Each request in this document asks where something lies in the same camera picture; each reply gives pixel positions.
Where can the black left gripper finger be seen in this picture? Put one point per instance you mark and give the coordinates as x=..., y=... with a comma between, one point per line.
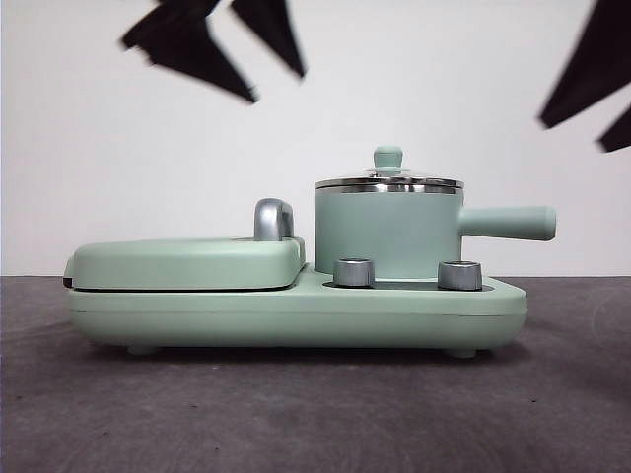
x=273, y=29
x=187, y=44

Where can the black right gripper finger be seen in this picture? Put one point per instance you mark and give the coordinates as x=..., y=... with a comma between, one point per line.
x=620, y=135
x=596, y=64

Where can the glass pot lid green knob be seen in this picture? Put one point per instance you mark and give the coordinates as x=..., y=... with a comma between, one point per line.
x=388, y=157

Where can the silver control knob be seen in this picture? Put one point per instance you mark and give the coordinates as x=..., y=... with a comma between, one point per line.
x=459, y=276
x=354, y=272

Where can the mint green hinged griddle cover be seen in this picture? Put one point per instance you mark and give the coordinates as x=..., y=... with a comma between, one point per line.
x=172, y=263

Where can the mint green breakfast machine base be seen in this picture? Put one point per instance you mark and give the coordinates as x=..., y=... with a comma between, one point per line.
x=296, y=315

